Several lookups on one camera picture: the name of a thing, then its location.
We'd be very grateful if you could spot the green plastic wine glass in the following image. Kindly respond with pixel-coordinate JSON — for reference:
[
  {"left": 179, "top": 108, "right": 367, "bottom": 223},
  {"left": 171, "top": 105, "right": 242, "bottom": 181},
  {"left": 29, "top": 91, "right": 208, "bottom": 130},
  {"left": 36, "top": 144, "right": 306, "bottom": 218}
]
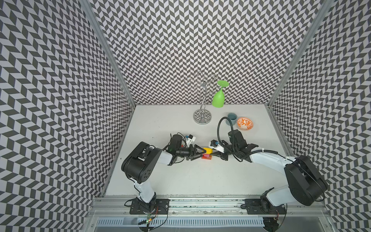
[{"left": 212, "top": 80, "right": 229, "bottom": 108}]

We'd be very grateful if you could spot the chrome mug tree stand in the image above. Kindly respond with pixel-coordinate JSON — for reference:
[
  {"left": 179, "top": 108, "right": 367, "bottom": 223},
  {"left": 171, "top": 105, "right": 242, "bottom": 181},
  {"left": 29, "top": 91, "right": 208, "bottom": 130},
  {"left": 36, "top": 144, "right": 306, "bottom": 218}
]
[{"left": 187, "top": 71, "right": 217, "bottom": 125}]

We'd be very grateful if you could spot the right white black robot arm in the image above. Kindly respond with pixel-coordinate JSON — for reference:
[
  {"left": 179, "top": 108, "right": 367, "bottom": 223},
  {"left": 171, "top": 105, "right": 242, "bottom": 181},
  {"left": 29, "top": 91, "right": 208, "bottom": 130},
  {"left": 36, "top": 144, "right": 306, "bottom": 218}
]
[{"left": 209, "top": 130, "right": 328, "bottom": 208}]

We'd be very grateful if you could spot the yellow curved lego brick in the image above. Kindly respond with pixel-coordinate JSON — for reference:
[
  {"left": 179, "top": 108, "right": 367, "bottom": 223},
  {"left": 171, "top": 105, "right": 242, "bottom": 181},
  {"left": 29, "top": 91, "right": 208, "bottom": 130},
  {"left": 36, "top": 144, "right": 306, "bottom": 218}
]
[{"left": 203, "top": 148, "right": 213, "bottom": 155}]

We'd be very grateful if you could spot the aluminium front rail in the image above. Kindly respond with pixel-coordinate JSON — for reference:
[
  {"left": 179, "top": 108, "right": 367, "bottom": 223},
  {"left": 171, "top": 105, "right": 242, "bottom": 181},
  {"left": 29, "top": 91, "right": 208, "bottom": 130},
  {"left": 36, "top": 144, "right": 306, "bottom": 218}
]
[{"left": 87, "top": 195, "right": 330, "bottom": 217}]

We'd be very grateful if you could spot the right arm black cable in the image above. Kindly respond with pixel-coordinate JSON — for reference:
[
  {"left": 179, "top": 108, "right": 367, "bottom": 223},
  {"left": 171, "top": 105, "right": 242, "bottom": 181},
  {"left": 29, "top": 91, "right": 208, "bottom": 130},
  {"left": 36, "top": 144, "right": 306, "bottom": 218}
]
[{"left": 217, "top": 116, "right": 235, "bottom": 146}]

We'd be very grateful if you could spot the grey blue cup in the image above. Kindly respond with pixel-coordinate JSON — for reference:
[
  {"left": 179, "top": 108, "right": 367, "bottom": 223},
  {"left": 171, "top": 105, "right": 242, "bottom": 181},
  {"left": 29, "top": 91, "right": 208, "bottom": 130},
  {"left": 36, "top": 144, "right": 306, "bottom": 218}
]
[{"left": 226, "top": 113, "right": 238, "bottom": 126}]

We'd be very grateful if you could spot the orange patterned small bowl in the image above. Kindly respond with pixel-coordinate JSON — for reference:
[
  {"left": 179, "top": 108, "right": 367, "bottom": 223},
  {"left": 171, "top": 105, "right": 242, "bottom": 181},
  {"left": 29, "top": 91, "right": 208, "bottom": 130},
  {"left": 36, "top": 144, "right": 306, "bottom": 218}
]
[{"left": 237, "top": 117, "right": 254, "bottom": 131}]

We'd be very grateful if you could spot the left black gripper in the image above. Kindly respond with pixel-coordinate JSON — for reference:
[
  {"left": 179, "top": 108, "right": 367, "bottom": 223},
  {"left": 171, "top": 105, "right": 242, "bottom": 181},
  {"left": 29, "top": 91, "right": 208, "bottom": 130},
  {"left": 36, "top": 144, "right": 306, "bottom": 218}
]
[{"left": 176, "top": 144, "right": 206, "bottom": 161}]

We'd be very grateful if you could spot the red long lego brick front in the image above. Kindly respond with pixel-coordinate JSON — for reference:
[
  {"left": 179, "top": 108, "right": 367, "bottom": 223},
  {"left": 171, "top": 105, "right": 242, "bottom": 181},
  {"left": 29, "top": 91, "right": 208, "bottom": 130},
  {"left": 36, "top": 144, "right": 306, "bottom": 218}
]
[{"left": 202, "top": 155, "right": 212, "bottom": 160}]

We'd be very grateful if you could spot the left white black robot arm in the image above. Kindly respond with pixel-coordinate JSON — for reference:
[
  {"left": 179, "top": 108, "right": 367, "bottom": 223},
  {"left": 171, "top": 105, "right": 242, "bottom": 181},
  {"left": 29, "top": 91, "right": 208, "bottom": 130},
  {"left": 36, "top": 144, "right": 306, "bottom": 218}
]
[{"left": 121, "top": 134, "right": 207, "bottom": 205}]

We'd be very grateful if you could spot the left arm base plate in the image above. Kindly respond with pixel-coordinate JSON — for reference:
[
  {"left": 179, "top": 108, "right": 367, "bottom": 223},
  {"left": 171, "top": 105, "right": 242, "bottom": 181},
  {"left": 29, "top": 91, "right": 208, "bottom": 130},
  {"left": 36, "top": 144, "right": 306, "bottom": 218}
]
[{"left": 129, "top": 198, "right": 170, "bottom": 215}]

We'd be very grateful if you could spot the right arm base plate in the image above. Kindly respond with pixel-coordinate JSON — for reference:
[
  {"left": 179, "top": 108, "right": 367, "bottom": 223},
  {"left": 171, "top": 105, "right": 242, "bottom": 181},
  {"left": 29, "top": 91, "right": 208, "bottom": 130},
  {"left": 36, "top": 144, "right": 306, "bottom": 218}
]
[{"left": 244, "top": 199, "right": 287, "bottom": 216}]

